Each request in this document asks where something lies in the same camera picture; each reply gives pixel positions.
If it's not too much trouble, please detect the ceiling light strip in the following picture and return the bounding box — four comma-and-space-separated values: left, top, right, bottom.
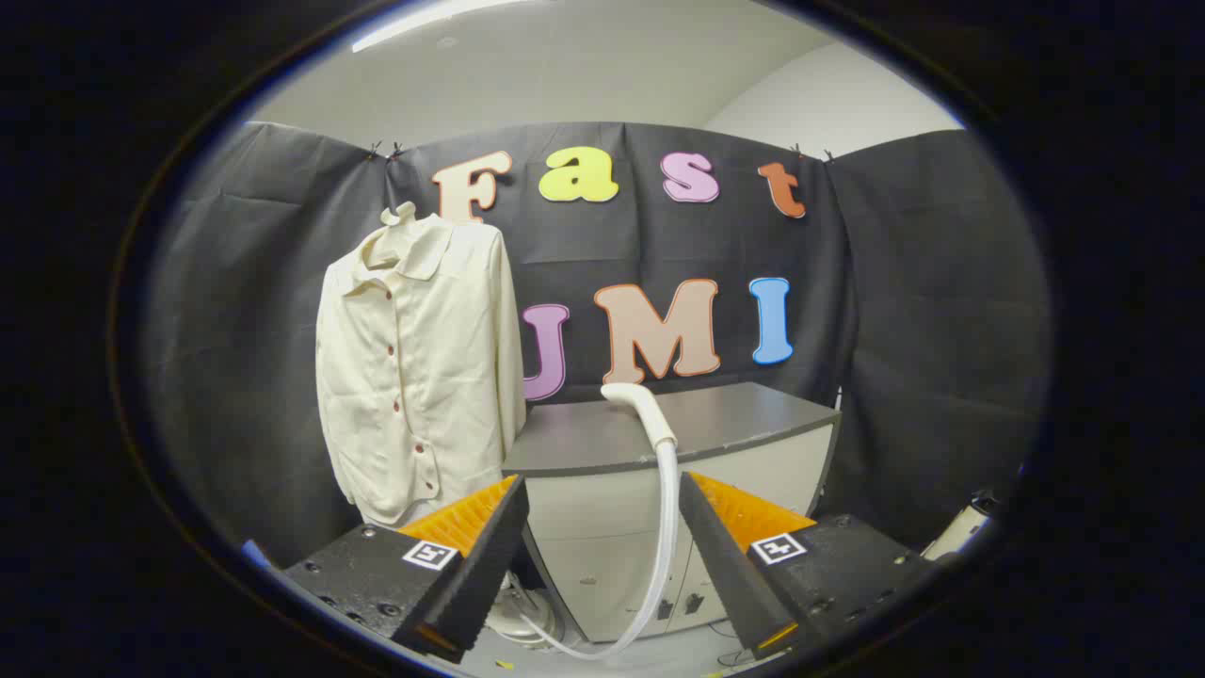
351, 0, 533, 54

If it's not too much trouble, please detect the cream button-up shirt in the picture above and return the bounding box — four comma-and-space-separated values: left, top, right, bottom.
314, 212, 528, 528

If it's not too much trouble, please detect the plain white cloth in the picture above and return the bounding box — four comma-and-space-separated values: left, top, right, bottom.
362, 504, 429, 530

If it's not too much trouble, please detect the white garment steamer base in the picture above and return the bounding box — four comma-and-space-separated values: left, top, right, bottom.
485, 570, 568, 653

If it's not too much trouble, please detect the white garment steamer head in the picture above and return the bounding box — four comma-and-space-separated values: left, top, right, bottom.
600, 381, 680, 451

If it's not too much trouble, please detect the white garment steamer hose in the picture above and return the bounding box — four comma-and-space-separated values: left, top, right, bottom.
513, 441, 682, 662

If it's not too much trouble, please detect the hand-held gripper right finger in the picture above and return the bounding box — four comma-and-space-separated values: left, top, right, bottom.
678, 471, 942, 665

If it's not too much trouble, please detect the black backdrop cloth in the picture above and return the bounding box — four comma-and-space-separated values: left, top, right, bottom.
141, 121, 1053, 571

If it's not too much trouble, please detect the grey and white cabinet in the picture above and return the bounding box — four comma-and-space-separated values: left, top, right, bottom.
502, 381, 842, 646

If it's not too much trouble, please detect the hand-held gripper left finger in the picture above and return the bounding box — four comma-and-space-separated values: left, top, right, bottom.
281, 474, 530, 665

